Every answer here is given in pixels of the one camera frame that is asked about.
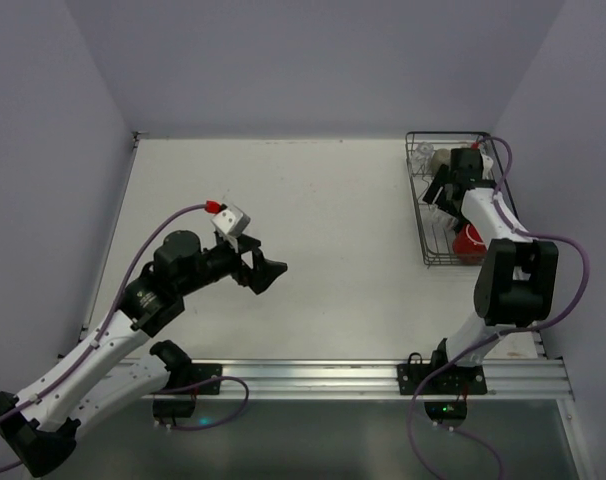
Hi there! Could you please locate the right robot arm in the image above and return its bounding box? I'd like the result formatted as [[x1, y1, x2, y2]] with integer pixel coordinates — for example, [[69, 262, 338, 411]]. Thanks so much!
[[422, 146, 559, 384]]

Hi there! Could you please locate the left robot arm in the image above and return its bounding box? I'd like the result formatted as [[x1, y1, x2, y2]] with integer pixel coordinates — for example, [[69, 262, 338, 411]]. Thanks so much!
[[0, 231, 288, 478]]

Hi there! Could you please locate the olive green mug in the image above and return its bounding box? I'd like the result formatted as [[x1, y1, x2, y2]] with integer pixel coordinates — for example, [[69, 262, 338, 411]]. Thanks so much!
[[429, 148, 451, 176]]

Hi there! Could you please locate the clear glass back left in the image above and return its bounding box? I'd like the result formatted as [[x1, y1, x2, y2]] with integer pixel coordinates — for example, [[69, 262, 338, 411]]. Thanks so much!
[[409, 142, 435, 174]]

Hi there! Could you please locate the red mug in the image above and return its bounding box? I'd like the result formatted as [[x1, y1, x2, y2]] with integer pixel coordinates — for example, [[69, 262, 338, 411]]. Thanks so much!
[[452, 223, 487, 265]]

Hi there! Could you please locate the black wire dish rack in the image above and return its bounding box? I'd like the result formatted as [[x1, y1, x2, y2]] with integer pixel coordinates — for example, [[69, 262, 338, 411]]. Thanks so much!
[[405, 131, 504, 267]]

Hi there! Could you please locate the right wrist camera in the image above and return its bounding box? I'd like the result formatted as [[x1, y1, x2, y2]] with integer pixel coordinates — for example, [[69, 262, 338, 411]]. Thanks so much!
[[481, 154, 494, 180]]

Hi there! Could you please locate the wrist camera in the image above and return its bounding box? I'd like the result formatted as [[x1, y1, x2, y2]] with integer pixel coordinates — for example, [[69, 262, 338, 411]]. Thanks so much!
[[211, 205, 251, 239], [481, 154, 494, 180]]

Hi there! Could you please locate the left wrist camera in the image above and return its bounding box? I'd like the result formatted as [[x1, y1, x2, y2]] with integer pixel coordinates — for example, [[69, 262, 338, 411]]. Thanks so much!
[[211, 205, 251, 239]]

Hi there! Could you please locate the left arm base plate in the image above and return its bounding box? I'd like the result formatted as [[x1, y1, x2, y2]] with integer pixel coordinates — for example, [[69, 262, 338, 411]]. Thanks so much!
[[159, 363, 223, 396]]

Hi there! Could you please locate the aluminium mounting rail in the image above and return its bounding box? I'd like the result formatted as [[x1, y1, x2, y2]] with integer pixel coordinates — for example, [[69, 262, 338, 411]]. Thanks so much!
[[50, 357, 574, 401]]

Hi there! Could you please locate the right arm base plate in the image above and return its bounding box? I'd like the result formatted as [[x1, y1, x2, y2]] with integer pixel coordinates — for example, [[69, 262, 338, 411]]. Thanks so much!
[[396, 350, 488, 396]]

